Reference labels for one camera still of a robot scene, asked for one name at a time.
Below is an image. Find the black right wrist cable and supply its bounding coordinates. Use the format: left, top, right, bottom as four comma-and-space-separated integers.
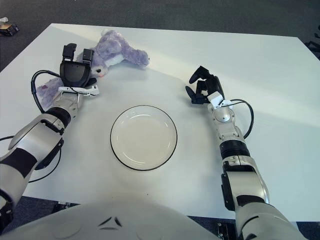
231, 99, 255, 140

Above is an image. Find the grey robot torso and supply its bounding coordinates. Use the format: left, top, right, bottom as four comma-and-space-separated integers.
0, 197, 223, 240

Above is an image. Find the white plate with black rim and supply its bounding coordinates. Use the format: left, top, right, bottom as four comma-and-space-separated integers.
110, 105, 178, 172

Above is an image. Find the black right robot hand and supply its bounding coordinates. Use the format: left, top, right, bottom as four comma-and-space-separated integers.
185, 65, 223, 105

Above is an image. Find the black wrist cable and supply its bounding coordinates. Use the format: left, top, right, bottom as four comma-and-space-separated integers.
231, 99, 255, 140
0, 70, 63, 183

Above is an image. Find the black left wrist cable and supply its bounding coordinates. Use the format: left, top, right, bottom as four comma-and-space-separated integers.
0, 70, 63, 183

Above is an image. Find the black and brown box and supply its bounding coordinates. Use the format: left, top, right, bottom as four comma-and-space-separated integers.
0, 23, 20, 35

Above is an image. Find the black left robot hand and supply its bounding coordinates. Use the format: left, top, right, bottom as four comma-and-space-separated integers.
59, 43, 97, 88

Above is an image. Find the purple plush bunny doll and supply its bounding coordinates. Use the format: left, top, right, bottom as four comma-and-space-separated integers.
37, 29, 150, 108

